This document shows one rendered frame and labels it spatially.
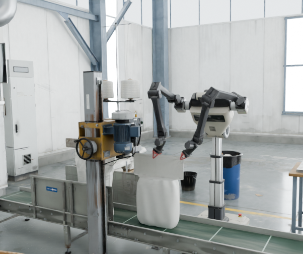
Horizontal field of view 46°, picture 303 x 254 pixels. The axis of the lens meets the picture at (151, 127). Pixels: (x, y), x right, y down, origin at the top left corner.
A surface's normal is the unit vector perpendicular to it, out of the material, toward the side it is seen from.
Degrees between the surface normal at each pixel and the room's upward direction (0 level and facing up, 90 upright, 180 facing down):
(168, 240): 90
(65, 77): 90
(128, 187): 90
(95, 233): 90
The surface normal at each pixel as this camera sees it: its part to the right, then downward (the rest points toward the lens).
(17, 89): 0.87, 0.04
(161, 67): -0.49, 0.10
